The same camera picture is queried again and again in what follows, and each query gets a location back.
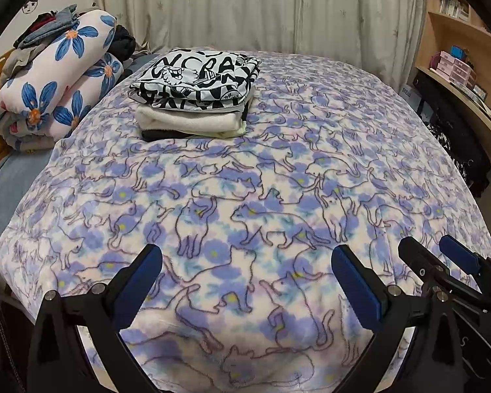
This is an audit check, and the grey-brown garment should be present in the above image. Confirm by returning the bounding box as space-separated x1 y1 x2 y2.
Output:
2 45 38 81

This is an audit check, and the grey bedsheet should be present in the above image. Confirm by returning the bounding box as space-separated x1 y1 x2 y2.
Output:
0 147 62 232

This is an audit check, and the rolled blue floral quilt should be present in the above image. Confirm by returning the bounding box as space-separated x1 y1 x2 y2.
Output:
0 9 125 152

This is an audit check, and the wooden shelf unit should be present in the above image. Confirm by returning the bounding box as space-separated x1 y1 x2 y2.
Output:
413 0 491 156

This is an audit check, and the black folded garment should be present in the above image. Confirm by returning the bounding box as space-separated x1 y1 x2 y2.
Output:
141 129 189 143

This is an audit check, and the cream folded garment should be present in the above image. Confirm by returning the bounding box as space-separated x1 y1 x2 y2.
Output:
136 100 254 138

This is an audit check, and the white black printed jacket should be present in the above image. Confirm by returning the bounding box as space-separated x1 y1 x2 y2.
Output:
129 48 263 113

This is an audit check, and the purple cat print blanket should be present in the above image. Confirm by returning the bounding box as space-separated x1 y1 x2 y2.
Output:
0 47 491 393

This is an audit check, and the dark red garment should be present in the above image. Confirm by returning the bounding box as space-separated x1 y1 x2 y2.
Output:
28 13 56 33

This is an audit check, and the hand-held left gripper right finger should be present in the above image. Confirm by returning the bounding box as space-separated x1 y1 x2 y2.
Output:
331 243 465 393

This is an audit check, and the pale patterned curtain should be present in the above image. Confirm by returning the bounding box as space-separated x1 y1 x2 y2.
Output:
91 0 428 83

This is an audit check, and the grey-blue garment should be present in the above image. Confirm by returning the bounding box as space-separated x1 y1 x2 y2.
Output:
14 5 80 48

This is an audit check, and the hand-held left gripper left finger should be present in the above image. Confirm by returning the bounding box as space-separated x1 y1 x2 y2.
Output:
27 243 163 393

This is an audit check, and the black clothes pile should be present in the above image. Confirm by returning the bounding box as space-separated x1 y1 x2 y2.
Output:
111 25 137 65

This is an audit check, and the white labelled box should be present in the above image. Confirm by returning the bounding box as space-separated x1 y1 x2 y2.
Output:
399 84 425 112

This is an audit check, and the row of books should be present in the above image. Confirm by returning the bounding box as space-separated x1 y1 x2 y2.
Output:
440 0 472 19

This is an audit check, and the black white patterned cloth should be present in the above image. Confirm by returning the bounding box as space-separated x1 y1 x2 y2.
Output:
427 121 475 185

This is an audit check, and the stack of pink boxes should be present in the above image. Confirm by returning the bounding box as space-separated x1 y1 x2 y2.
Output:
436 51 478 89

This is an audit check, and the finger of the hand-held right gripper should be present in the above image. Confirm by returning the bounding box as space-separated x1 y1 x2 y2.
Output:
398 236 482 302
439 234 491 309

